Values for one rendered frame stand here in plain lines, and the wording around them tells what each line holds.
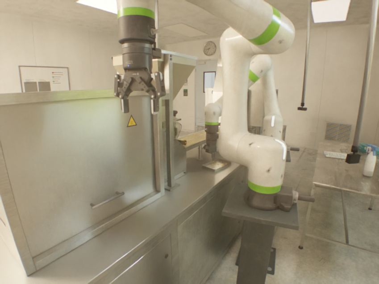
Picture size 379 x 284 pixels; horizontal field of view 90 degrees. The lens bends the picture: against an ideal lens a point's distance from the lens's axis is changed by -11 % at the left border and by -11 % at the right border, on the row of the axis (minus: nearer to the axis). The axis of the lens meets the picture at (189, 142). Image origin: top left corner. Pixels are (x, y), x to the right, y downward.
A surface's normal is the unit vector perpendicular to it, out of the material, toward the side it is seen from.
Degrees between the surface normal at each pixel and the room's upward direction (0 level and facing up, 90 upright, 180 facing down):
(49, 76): 90
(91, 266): 0
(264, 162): 90
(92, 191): 90
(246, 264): 90
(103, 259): 0
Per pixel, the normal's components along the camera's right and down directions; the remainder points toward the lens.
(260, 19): 0.41, 0.61
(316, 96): -0.56, 0.21
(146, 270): 0.83, 0.14
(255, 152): -0.79, 0.13
